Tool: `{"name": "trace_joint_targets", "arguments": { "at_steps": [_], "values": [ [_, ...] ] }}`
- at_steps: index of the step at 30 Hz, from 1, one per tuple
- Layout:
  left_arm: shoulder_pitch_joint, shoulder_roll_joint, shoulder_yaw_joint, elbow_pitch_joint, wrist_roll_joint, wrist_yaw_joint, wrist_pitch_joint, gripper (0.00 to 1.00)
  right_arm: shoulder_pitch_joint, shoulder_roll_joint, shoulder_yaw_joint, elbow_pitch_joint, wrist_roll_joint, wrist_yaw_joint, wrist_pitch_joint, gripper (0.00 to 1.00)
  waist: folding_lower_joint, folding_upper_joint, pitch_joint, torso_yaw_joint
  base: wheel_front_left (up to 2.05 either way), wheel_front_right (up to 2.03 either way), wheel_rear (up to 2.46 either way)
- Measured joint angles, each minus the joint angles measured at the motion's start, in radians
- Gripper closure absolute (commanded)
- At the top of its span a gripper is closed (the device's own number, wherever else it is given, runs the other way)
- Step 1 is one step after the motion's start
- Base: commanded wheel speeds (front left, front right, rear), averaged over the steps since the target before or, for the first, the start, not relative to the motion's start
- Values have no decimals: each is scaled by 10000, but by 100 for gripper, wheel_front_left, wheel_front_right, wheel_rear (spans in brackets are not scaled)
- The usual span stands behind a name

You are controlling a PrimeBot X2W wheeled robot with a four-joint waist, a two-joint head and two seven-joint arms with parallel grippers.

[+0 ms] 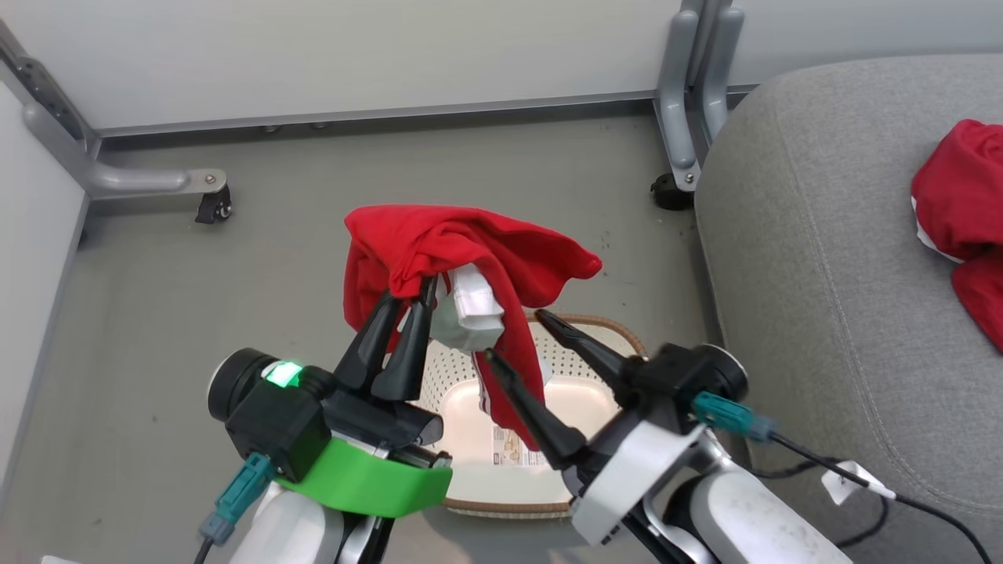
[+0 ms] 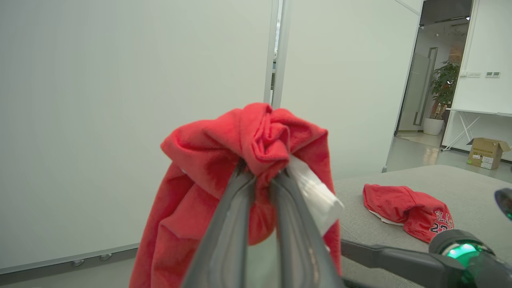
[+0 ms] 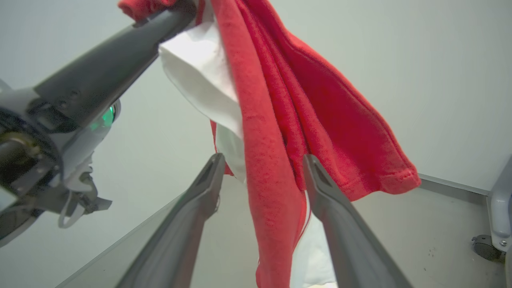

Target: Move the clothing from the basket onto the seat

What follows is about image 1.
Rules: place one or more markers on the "red jersey with 23 print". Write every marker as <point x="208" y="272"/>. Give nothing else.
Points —
<point x="964" y="188"/>

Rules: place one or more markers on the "white perforated laundry basket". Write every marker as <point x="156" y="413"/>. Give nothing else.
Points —
<point x="501" y="486"/>

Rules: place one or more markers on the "grey fabric sofa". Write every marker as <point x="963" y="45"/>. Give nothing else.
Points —
<point x="823" y="235"/>

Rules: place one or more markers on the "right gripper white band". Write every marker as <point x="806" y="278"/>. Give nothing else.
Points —
<point x="627" y="478"/>

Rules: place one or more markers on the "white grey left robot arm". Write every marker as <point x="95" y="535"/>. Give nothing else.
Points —
<point x="290" y="533"/>

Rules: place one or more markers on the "red shorts with white stripes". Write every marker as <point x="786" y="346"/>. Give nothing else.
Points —
<point x="470" y="243"/>

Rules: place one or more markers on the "grey partition bottom rail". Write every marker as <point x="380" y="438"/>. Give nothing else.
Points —
<point x="376" y="113"/>

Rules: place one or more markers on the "grey partition support leg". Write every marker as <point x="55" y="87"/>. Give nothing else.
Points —
<point x="717" y="78"/>
<point x="675" y="102"/>

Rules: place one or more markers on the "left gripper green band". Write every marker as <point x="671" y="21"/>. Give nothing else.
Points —
<point x="368" y="478"/>

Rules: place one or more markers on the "black caster wheel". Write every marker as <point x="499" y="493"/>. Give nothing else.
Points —
<point x="670" y="192"/>
<point x="214" y="205"/>

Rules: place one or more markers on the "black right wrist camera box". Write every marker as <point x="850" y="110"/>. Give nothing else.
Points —
<point x="689" y="380"/>

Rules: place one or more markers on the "grey partition foot bracket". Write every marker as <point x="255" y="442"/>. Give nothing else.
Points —
<point x="133" y="180"/>

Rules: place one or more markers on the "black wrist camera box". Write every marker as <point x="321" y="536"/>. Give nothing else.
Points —
<point x="689" y="380"/>
<point x="274" y="423"/>

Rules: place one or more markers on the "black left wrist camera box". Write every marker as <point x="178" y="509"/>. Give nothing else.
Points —
<point x="274" y="423"/>

